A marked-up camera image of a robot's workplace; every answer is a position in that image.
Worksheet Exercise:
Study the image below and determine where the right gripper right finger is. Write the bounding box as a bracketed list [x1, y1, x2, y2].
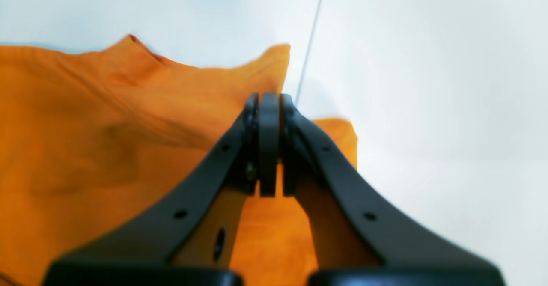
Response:
[280, 95, 505, 286]

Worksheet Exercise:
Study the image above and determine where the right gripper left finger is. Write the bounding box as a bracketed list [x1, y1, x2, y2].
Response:
[44, 93, 280, 286]

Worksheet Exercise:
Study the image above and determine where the orange t-shirt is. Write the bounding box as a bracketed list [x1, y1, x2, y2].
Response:
[0, 34, 358, 286]

